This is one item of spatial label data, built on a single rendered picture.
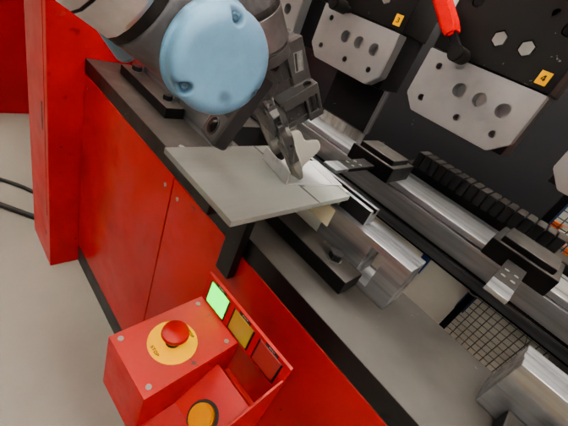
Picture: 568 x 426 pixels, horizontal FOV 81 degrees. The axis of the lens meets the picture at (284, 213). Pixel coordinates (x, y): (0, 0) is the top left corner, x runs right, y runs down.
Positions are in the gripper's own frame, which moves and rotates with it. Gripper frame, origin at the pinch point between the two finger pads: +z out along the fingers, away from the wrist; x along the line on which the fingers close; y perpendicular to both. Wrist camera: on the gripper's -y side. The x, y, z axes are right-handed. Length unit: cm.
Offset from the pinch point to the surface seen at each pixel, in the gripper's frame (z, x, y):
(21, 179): 51, 145, -96
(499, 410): 19.5, -43.0, 4.8
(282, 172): -1.6, -2.4, -1.6
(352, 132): 0.7, -0.7, 13.3
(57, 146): 16, 81, -50
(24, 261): 52, 84, -95
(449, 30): -17.1, -12.3, 20.6
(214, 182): -8.6, -4.3, -11.8
